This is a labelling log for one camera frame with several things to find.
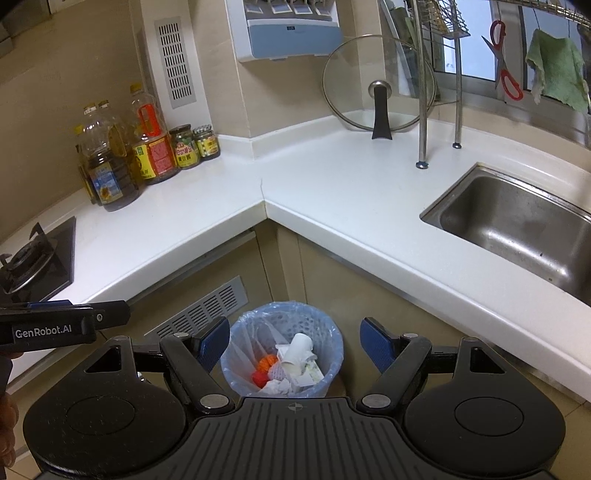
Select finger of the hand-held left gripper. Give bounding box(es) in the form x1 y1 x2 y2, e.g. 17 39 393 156
90 300 131 330
25 300 90 309

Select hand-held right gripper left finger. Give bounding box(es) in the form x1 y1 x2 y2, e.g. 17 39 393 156
82 316 236 414

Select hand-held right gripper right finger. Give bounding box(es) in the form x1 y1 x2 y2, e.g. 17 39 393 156
355 316 512 414

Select blue lined trash bin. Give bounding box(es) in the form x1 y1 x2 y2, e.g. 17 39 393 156
220 301 345 398

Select white tissue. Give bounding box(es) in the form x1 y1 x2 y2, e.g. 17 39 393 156
263 378 296 397

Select person's left hand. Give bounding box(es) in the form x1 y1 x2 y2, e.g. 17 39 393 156
0 395 18 468

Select silver cabinet vent grille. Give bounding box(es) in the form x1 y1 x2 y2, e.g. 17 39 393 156
144 276 244 340

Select black gas stove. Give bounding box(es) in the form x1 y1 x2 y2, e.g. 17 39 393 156
0 216 77 296

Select large dark oil bottle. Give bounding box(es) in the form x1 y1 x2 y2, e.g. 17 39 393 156
81 99 141 213

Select yellow-label sauce jar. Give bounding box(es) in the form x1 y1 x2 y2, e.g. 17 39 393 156
169 124 200 170

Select stainless steel sink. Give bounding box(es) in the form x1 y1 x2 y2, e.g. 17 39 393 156
419 161 591 308

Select small yellow label jar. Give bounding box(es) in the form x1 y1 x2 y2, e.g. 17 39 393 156
193 126 221 161

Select metal dish rack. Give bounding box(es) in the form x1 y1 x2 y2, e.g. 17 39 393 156
413 0 591 169

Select glass pot lid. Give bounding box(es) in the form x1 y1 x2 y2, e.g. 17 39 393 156
322 35 437 140

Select green dish cloth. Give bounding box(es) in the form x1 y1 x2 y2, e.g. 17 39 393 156
525 28 589 114

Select metal cutlery basket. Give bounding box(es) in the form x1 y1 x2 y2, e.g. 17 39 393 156
416 0 471 38

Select yellow oil bottle red handle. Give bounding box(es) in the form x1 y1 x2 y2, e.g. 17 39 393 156
129 83 181 185

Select grey wall vent grille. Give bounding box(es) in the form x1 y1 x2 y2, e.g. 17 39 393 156
154 17 197 110

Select red handled scissors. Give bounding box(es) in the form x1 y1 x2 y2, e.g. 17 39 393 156
481 20 525 102

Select white blue wall dispenser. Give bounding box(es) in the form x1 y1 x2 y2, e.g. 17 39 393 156
225 0 343 63

